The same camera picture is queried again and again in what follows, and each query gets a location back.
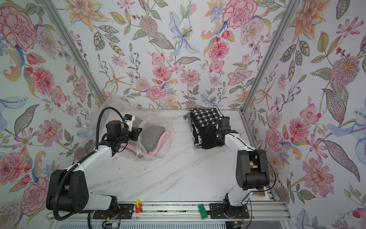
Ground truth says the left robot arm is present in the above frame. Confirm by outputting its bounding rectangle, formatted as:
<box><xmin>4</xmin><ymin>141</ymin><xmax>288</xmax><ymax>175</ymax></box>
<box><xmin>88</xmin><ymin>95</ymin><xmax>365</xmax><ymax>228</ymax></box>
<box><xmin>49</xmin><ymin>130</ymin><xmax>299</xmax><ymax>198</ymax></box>
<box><xmin>46</xmin><ymin>120</ymin><xmax>142</xmax><ymax>220</ymax></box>

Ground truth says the aluminium corner post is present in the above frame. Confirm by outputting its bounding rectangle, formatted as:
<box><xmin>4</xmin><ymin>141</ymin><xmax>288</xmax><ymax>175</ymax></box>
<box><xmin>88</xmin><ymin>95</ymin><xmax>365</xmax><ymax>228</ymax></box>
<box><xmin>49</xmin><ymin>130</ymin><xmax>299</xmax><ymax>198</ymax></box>
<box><xmin>40</xmin><ymin>0</ymin><xmax>105</xmax><ymax>105</ymax></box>
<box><xmin>241</xmin><ymin>0</ymin><xmax>299</xmax><ymax>114</ymax></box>

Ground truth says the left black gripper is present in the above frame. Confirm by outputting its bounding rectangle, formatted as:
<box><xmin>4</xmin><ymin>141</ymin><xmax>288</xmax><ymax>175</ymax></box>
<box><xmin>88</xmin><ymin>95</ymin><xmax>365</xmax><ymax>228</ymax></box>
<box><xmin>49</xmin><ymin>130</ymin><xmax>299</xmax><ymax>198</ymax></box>
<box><xmin>117</xmin><ymin>128</ymin><xmax>144</xmax><ymax>145</ymax></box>

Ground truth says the grey fuzzy blanket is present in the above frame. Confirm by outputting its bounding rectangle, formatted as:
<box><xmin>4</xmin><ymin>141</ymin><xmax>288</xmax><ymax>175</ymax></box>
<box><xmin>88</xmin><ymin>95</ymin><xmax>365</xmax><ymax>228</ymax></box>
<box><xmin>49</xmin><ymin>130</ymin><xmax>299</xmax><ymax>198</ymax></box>
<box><xmin>140</xmin><ymin>125</ymin><xmax>165</xmax><ymax>154</ymax></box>

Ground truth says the clear plastic vacuum bag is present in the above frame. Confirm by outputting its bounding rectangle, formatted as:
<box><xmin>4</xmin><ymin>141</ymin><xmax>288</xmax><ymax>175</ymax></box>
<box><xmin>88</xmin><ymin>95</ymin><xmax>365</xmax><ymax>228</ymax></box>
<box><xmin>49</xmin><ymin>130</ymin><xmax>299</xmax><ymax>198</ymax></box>
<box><xmin>82</xmin><ymin>96</ymin><xmax>173</xmax><ymax>161</ymax></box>

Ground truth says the right aluminium corner post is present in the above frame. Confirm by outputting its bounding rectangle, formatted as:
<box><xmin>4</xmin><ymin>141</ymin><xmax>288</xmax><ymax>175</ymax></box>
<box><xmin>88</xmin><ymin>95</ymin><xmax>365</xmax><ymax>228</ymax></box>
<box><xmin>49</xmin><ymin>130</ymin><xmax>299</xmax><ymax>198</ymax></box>
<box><xmin>241</xmin><ymin>0</ymin><xmax>299</xmax><ymax>114</ymax></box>

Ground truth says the aluminium front rail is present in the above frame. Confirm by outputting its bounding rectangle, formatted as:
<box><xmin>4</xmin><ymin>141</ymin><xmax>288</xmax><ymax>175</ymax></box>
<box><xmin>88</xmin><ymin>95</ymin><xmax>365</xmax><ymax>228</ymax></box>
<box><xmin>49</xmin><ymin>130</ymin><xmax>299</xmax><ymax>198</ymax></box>
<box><xmin>45</xmin><ymin>201</ymin><xmax>291</xmax><ymax>222</ymax></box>

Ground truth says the black smiley knitted blanket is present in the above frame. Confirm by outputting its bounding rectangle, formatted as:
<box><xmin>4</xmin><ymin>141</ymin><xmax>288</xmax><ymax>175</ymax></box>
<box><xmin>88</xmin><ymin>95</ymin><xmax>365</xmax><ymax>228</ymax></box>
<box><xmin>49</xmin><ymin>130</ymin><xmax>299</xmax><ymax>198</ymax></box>
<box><xmin>189</xmin><ymin>108</ymin><xmax>224</xmax><ymax>149</ymax></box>

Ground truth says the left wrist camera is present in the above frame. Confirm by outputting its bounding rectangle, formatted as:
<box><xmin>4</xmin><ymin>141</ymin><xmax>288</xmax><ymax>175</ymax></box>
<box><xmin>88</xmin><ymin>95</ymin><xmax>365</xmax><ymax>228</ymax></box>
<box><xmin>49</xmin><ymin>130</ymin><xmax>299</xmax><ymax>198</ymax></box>
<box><xmin>124</xmin><ymin>114</ymin><xmax>135</xmax><ymax>132</ymax></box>

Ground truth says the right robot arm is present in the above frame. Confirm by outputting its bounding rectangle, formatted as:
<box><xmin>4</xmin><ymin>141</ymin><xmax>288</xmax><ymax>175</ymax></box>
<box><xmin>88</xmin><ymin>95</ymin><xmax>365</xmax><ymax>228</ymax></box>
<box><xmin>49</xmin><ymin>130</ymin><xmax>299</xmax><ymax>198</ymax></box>
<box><xmin>205</xmin><ymin>116</ymin><xmax>270</xmax><ymax>217</ymax></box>

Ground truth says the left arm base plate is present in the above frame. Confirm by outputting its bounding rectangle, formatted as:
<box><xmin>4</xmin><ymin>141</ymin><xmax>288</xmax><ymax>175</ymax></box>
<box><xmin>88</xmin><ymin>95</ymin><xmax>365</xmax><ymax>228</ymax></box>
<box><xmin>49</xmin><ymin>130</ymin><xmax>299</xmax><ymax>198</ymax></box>
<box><xmin>92</xmin><ymin>204</ymin><xmax>135</xmax><ymax>220</ymax></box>

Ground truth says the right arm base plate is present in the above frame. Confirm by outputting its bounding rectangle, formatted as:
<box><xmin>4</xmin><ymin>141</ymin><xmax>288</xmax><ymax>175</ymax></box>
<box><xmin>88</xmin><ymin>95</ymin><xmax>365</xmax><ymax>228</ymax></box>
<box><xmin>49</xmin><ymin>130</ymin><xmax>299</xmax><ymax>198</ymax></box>
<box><xmin>209</xmin><ymin>203</ymin><xmax>250</xmax><ymax>219</ymax></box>

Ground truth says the left black corrugated cable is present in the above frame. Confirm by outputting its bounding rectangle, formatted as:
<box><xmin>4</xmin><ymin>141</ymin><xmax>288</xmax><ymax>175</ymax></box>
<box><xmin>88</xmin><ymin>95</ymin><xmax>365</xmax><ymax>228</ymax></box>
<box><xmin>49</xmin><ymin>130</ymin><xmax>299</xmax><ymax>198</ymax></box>
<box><xmin>52</xmin><ymin>107</ymin><xmax>125</xmax><ymax>221</ymax></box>

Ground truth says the red yellow clamp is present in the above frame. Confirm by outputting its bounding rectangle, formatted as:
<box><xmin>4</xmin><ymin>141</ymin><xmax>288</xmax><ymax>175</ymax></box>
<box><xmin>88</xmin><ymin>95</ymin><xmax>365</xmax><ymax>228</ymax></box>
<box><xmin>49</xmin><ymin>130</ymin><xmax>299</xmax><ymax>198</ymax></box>
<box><xmin>135</xmin><ymin>199</ymin><xmax>142</xmax><ymax>214</ymax></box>

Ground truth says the left aluminium corner post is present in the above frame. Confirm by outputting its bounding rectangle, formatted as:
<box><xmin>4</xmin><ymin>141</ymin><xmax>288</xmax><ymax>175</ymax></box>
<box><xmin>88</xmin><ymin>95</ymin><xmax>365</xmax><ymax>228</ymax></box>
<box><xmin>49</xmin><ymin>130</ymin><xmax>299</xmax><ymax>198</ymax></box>
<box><xmin>40</xmin><ymin>0</ymin><xmax>105</xmax><ymax>105</ymax></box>

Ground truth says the wooden chessboard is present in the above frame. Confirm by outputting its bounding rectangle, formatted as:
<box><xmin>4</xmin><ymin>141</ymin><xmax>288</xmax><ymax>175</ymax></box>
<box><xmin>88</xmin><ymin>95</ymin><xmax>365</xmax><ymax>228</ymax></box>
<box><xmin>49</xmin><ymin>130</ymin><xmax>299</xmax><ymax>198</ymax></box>
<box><xmin>252</xmin><ymin>188</ymin><xmax>266</xmax><ymax>197</ymax></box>

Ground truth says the green block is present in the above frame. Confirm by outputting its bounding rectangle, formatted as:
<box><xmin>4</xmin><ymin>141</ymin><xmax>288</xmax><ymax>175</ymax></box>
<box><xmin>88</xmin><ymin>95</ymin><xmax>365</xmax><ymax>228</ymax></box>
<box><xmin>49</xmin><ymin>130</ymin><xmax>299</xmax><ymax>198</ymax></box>
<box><xmin>197</xmin><ymin>204</ymin><xmax>208</xmax><ymax>220</ymax></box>

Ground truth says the pink folded blanket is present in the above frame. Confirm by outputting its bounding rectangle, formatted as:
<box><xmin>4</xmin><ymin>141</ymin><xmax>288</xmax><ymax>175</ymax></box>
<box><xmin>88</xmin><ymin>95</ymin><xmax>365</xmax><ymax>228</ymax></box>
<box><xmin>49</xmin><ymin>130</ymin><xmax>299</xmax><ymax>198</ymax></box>
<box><xmin>123</xmin><ymin>131</ymin><xmax>170</xmax><ymax>157</ymax></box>

